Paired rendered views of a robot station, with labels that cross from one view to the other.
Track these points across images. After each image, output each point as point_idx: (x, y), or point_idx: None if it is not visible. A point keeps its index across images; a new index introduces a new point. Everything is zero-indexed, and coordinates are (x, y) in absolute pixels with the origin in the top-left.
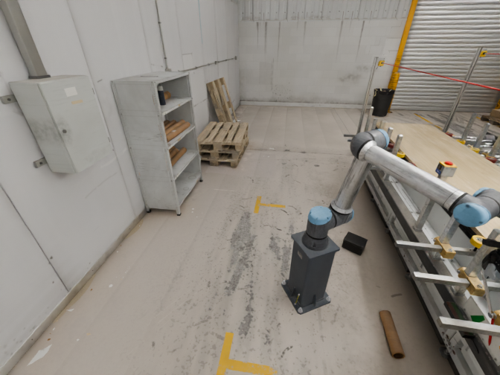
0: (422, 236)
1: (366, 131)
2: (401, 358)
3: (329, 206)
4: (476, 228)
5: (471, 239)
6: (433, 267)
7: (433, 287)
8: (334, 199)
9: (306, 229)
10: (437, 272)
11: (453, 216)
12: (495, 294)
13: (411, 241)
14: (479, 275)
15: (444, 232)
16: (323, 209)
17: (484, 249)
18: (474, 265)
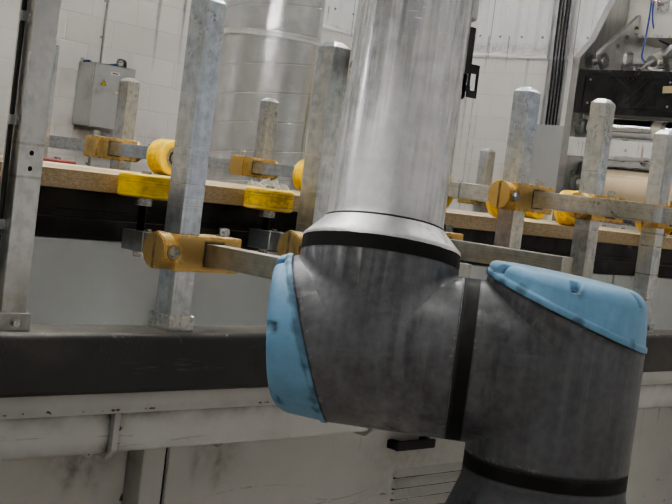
0: (51, 327)
1: None
2: None
3: (443, 272)
4: (67, 169)
5: (156, 186)
6: (233, 338)
7: (208, 437)
8: (389, 226)
9: (628, 454)
10: (254, 336)
11: (204, 102)
12: (202, 309)
13: (57, 385)
14: (137, 314)
15: (193, 187)
16: (533, 269)
17: (336, 119)
18: (329, 187)
